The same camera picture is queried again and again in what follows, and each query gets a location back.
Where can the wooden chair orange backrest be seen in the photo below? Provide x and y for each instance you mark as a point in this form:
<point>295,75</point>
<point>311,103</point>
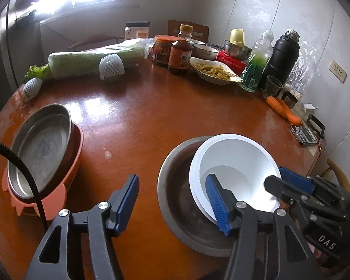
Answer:
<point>175,30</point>

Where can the orange plastic plate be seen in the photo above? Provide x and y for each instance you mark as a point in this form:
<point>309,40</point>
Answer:
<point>58,201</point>

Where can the red tissue box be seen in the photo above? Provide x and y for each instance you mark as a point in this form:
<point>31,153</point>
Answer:
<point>232,61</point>

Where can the clear plastic cup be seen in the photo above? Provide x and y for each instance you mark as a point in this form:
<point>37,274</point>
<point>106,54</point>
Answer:
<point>272,87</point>

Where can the wall socket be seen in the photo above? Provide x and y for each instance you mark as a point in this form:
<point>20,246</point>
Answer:
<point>338,70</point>

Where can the white dish of food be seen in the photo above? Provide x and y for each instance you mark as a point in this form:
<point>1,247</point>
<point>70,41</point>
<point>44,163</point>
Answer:
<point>215,71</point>

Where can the sauce bottle orange cap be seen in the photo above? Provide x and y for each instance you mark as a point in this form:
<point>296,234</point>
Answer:
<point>180,57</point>

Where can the carrot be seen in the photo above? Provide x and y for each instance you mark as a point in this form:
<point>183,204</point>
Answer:
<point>280,108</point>
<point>285,104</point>

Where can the foam net wrapped fruit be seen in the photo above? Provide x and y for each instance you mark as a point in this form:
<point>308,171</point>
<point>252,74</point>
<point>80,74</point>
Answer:
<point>112,66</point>
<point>32,89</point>

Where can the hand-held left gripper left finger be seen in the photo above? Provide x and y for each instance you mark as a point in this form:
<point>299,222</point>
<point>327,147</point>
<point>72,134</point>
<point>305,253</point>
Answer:
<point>127,201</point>

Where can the sauce jar red lid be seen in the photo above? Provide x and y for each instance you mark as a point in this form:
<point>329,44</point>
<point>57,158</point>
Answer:
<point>162,51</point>

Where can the steel cup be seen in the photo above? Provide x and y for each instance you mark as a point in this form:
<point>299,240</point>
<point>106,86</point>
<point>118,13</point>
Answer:
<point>290,100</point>

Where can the steel mixing bowl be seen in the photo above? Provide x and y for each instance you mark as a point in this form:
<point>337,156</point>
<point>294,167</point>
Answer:
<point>237,51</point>

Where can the black thermos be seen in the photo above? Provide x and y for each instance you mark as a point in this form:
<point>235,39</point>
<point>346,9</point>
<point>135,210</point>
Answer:
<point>281,58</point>

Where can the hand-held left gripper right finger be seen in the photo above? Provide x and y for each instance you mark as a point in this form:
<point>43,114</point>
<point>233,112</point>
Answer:
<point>217,207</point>

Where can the clear plastic bag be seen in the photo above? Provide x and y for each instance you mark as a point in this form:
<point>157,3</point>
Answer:
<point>307,64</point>

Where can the green dish soap bottle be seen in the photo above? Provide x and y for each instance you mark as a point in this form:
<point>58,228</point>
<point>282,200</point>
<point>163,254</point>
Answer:
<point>255,67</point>

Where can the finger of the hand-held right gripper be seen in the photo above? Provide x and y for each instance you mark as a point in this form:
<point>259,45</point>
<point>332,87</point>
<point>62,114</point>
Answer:
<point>294,178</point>
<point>280,188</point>

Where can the green leafy lettuce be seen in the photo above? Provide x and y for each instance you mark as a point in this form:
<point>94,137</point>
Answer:
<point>38,73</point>

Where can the curved wooden armchair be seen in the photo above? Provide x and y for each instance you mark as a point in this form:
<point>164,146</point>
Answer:
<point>96,39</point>

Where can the large steel bowl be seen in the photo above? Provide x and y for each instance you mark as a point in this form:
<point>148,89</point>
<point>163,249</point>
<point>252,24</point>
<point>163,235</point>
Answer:
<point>175,186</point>

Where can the grey refrigerator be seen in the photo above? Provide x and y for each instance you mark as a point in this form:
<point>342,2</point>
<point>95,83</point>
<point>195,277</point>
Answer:
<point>17,40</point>

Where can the bagged celery bunch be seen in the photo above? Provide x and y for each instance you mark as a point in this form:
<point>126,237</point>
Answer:
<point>75,61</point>

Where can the white charger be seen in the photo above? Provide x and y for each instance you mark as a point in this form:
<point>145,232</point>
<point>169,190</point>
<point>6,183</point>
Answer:
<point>309,108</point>

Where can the round steel plate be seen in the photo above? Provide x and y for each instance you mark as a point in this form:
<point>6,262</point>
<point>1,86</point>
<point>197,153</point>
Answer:
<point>38,145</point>

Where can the glass jar black lid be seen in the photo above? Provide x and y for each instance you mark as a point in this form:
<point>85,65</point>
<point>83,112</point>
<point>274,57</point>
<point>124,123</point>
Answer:
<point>137,30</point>

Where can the light wooden chair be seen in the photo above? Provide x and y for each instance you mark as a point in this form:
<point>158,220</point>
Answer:
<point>339,172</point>

